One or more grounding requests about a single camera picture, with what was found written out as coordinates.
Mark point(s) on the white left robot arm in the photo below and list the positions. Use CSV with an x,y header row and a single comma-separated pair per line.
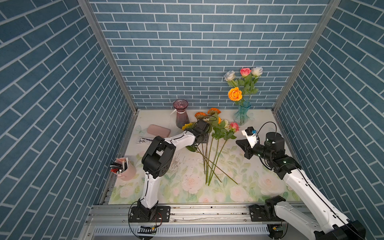
x,y
156,162

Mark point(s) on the orange yellow rose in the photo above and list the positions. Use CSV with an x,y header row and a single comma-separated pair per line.
x,y
235,95

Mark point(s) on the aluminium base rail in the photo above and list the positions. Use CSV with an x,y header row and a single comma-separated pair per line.
x,y
187,222

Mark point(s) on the yellow sunflower upper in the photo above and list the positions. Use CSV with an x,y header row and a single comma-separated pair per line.
x,y
188,126

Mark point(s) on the glue stick package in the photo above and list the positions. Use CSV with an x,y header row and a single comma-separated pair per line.
x,y
144,140

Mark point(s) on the white rose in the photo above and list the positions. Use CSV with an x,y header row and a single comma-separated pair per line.
x,y
230,78
256,74

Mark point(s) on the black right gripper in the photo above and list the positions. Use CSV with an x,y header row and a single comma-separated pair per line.
x,y
245,143

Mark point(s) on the pink pen cup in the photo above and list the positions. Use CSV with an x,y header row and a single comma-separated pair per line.
x,y
123,169

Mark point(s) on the pink rose small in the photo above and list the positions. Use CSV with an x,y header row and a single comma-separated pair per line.
x,y
221,136

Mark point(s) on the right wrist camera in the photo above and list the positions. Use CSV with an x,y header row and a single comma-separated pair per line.
x,y
252,136

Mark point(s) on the pink rose tall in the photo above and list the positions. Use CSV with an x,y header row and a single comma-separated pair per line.
x,y
246,80

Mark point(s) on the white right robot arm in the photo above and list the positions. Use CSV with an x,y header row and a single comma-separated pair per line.
x,y
303,186

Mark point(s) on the blue glass vase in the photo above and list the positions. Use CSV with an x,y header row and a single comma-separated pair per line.
x,y
241,116

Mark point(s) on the orange gerbera flower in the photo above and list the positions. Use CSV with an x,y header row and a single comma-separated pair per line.
x,y
200,116
213,111

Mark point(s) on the purple glass vase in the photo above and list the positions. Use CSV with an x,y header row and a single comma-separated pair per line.
x,y
180,107

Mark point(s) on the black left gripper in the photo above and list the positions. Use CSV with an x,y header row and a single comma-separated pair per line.
x,y
205,139

